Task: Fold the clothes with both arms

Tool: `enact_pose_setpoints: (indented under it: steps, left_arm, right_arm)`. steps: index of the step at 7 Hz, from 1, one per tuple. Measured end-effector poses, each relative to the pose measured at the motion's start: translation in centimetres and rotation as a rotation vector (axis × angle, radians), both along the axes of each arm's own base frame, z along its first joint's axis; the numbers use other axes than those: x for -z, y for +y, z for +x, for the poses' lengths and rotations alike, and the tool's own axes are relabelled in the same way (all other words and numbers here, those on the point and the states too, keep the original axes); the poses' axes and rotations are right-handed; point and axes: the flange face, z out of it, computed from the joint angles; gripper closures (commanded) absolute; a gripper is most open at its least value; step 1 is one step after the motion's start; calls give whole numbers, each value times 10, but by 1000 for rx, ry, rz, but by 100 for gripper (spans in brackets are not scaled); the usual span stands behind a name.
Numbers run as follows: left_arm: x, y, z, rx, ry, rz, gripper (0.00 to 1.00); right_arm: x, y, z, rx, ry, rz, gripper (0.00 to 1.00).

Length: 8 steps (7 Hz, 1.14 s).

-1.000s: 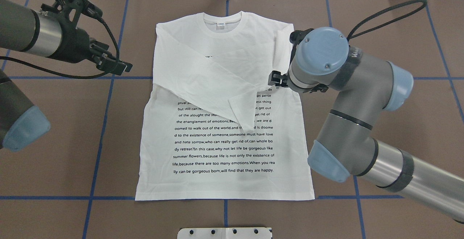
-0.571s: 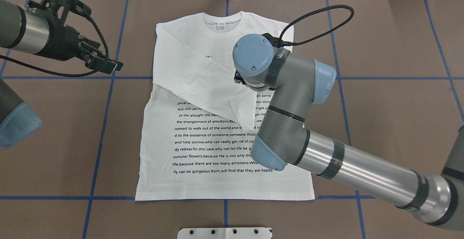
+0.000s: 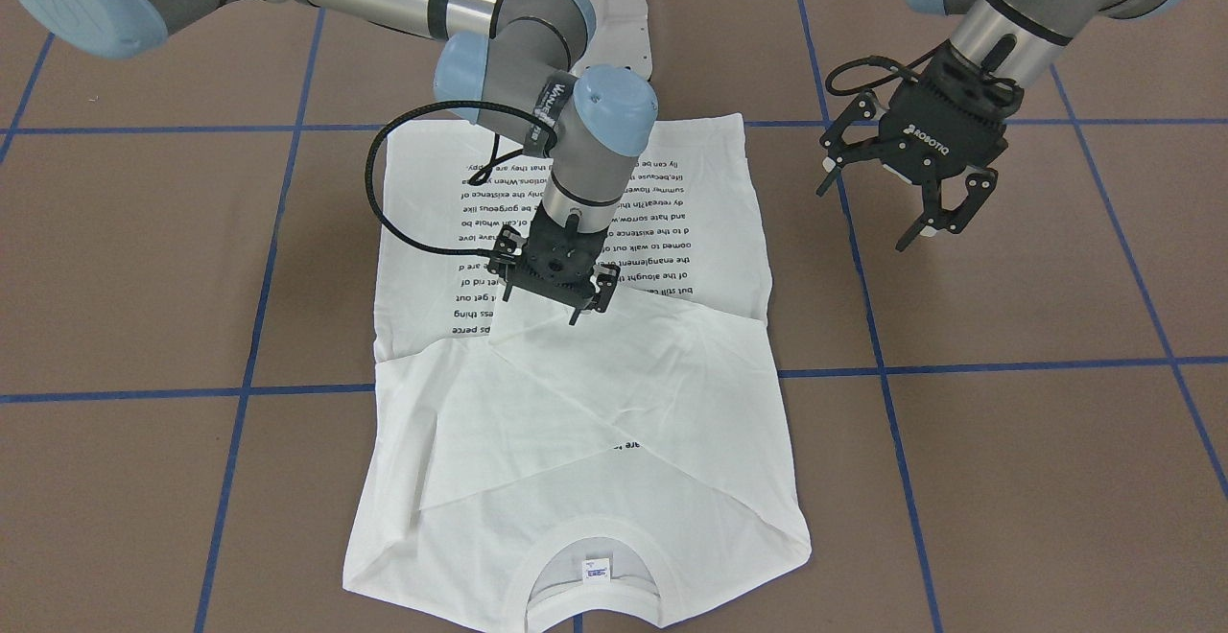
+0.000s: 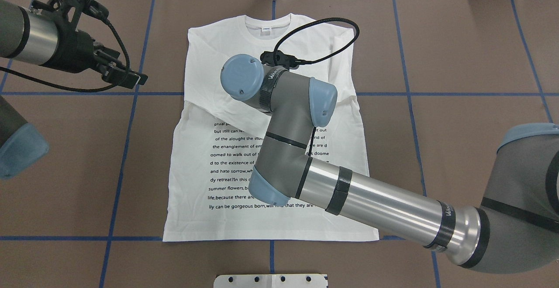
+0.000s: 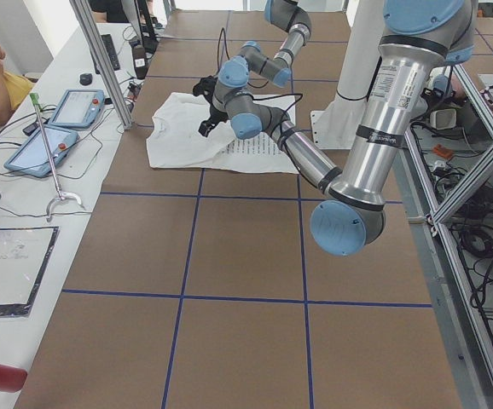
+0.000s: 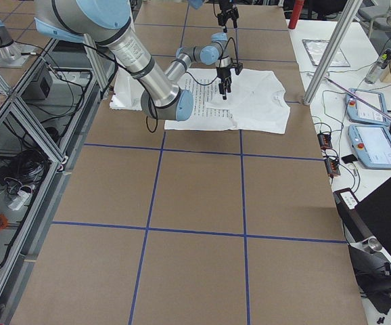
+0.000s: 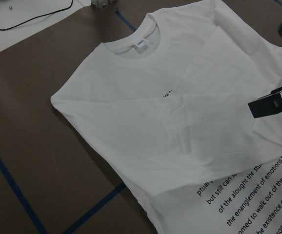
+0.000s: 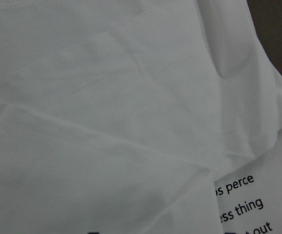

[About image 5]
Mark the white long-sleeve printed shirt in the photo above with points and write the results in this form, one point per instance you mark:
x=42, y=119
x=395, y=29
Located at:
x=177, y=143

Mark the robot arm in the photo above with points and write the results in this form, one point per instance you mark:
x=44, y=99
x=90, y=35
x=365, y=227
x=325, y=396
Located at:
x=418, y=36
x=235, y=72

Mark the black keyboard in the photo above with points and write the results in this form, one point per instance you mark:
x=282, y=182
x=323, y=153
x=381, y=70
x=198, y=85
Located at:
x=108, y=43

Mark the black round mouse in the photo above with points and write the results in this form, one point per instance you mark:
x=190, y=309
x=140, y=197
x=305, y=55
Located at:
x=85, y=79

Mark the upper blue teach pendant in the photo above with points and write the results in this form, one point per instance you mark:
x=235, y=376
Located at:
x=78, y=108

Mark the blue teach pendant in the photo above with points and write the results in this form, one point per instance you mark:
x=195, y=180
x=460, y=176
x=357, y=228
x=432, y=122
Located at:
x=31, y=157
x=78, y=108

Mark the grabber reacher tool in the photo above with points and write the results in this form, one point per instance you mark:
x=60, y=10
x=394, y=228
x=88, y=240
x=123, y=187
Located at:
x=61, y=195

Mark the lower blue teach pendant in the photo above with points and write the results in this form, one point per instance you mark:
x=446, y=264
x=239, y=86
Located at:
x=31, y=157

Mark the orange connector block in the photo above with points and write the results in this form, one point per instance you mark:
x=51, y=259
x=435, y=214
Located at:
x=443, y=152

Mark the aluminium frame post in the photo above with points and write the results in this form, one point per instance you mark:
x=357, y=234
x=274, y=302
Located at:
x=89, y=28

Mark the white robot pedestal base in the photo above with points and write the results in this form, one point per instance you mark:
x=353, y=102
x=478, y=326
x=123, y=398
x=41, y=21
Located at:
x=336, y=126

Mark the aluminium extrusion frame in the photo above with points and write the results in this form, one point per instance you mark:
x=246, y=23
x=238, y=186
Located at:
x=453, y=203

